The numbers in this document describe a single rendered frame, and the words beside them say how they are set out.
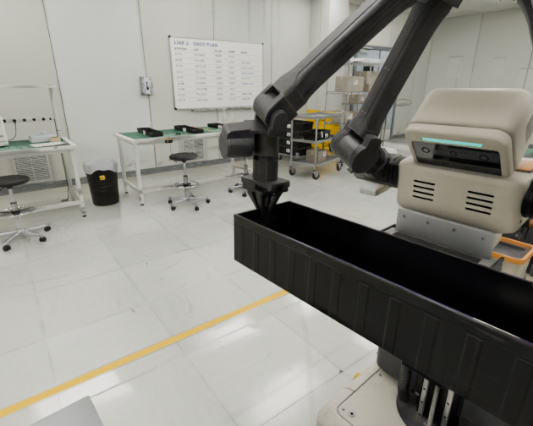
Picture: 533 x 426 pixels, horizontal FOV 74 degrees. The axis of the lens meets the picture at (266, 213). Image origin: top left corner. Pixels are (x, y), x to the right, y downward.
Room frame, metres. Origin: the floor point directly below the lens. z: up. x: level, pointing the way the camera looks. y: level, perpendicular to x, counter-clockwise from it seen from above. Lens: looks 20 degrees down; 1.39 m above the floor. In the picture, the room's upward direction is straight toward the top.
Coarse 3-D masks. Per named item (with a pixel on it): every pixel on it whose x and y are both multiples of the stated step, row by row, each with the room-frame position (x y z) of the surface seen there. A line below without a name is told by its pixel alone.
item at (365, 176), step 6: (384, 150) 0.93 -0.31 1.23; (384, 156) 0.92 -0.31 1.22; (390, 156) 0.95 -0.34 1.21; (378, 162) 0.90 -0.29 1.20; (384, 162) 0.91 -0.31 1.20; (372, 168) 0.91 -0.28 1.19; (378, 168) 0.91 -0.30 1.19; (384, 168) 0.90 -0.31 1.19; (354, 174) 0.98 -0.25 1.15; (360, 174) 0.97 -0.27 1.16; (366, 174) 0.92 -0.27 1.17; (372, 174) 0.91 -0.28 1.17; (378, 174) 0.91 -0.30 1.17; (384, 174) 0.92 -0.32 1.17; (366, 180) 0.96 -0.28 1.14; (372, 180) 0.93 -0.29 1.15; (378, 180) 0.92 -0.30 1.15; (384, 180) 0.91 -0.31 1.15
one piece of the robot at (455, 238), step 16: (400, 208) 0.83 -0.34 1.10; (400, 224) 0.83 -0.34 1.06; (416, 224) 0.80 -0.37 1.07; (432, 224) 0.77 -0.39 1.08; (448, 224) 0.74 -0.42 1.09; (464, 224) 0.73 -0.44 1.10; (416, 240) 0.77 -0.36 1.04; (432, 240) 0.76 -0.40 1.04; (448, 240) 0.74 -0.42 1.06; (464, 240) 0.71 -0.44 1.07; (480, 240) 0.69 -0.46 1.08; (464, 256) 0.69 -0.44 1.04; (480, 256) 0.68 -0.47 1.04
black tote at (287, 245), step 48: (240, 240) 0.70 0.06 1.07; (288, 240) 0.59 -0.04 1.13; (336, 240) 0.71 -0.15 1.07; (384, 240) 0.62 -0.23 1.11; (288, 288) 0.58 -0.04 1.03; (336, 288) 0.50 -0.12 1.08; (384, 288) 0.44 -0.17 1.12; (432, 288) 0.54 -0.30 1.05; (480, 288) 0.49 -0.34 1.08; (528, 288) 0.44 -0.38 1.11; (384, 336) 0.43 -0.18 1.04; (432, 336) 0.38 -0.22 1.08; (480, 336) 0.34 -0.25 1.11; (528, 336) 0.43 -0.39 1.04; (480, 384) 0.33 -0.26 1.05; (528, 384) 0.30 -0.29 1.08
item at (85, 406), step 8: (80, 400) 0.53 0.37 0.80; (88, 400) 0.53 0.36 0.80; (64, 408) 0.51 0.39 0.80; (72, 408) 0.51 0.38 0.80; (80, 408) 0.51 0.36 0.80; (88, 408) 0.51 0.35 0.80; (48, 416) 0.49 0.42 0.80; (56, 416) 0.49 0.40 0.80; (64, 416) 0.49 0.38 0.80; (72, 416) 0.49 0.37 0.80; (80, 416) 0.49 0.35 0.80; (88, 416) 0.49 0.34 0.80; (96, 416) 0.49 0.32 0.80; (32, 424) 0.48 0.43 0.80; (40, 424) 0.48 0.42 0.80; (48, 424) 0.48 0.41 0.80; (56, 424) 0.48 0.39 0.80; (64, 424) 0.48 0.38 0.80; (72, 424) 0.48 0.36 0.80; (80, 424) 0.48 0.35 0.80; (88, 424) 0.48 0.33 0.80; (96, 424) 0.48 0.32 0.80
